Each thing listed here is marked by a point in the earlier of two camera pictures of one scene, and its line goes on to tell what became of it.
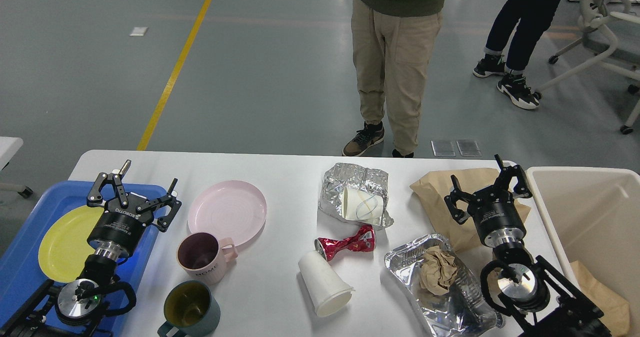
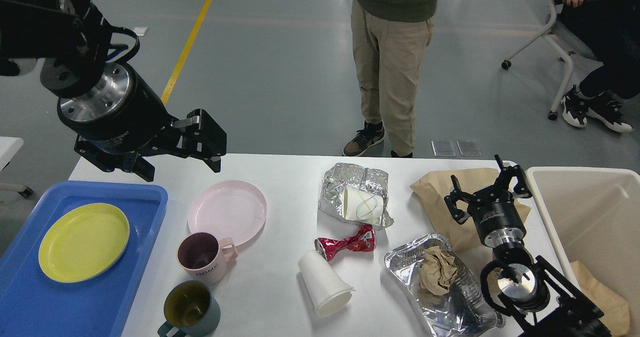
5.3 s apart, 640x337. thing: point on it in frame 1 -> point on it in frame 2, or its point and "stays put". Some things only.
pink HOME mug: [204, 256] stays put
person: [517, 27] -> [603, 13]
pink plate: [233, 208] stays put
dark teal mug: [190, 310] stays put
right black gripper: [493, 210] stays put
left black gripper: [119, 229] -> [125, 112]
